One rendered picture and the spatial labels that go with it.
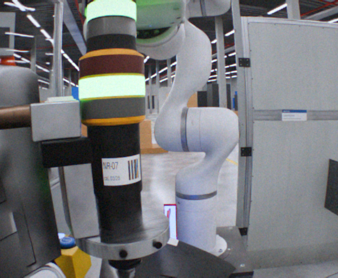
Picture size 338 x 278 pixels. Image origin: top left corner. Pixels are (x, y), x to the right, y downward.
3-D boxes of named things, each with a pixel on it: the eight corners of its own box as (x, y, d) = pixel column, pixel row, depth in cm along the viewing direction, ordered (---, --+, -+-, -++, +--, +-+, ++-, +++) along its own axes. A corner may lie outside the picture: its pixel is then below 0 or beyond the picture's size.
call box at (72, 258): (24, 281, 58) (14, 245, 57) (42, 261, 68) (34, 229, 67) (79, 291, 57) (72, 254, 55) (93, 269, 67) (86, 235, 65)
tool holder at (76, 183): (56, 277, 14) (30, 102, 13) (43, 230, 20) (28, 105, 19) (189, 244, 18) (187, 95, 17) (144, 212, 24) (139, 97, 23)
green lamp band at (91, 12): (93, 14, 15) (94, -5, 15) (82, 28, 18) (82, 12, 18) (144, 17, 17) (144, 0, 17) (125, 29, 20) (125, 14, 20)
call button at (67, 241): (56, 248, 59) (55, 241, 59) (63, 241, 63) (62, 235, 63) (71, 250, 58) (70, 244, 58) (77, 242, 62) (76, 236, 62)
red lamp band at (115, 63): (86, 74, 15) (86, 53, 15) (73, 81, 19) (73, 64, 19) (156, 73, 17) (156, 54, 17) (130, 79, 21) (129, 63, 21)
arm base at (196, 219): (161, 237, 91) (159, 186, 88) (216, 231, 93) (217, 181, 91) (170, 267, 72) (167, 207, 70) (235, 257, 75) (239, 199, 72)
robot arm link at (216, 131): (179, 186, 88) (177, 107, 84) (239, 186, 83) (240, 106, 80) (170, 198, 76) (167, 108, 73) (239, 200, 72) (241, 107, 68)
